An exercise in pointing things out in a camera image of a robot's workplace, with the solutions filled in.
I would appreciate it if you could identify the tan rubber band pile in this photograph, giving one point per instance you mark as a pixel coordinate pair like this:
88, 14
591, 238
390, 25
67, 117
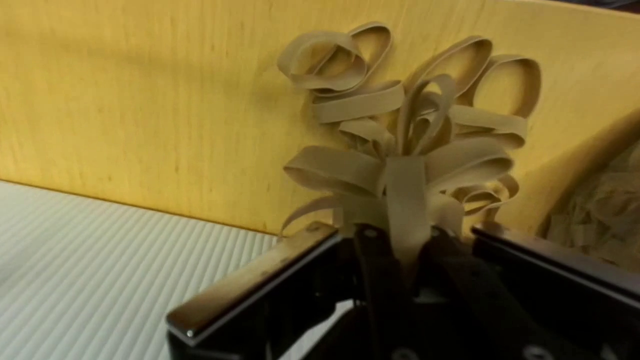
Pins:
407, 192

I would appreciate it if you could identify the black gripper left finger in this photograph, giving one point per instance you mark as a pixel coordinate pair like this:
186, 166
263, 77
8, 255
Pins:
267, 292

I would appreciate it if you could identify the white plastic bin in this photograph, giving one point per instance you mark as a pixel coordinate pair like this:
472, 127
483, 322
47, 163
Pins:
101, 280

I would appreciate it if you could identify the clear plastic bag of rubber bands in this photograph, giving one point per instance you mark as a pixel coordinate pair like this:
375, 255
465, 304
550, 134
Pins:
600, 207

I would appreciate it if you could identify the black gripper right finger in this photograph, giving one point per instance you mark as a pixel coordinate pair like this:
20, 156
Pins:
533, 301

